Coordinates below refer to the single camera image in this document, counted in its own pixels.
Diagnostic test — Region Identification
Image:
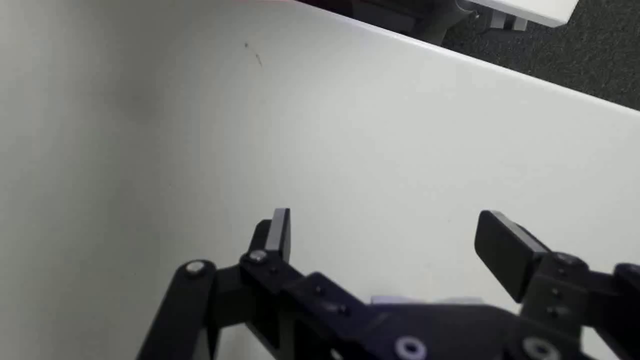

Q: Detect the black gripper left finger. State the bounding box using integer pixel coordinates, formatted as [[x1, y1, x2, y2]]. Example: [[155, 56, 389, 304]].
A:
[[137, 206, 402, 360]]

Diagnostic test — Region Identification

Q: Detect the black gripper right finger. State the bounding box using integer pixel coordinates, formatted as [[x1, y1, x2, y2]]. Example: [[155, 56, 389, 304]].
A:
[[474, 210, 640, 360]]

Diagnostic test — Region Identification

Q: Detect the white rectangular box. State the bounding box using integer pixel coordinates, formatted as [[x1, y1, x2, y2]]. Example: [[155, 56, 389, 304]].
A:
[[467, 0, 580, 31]]

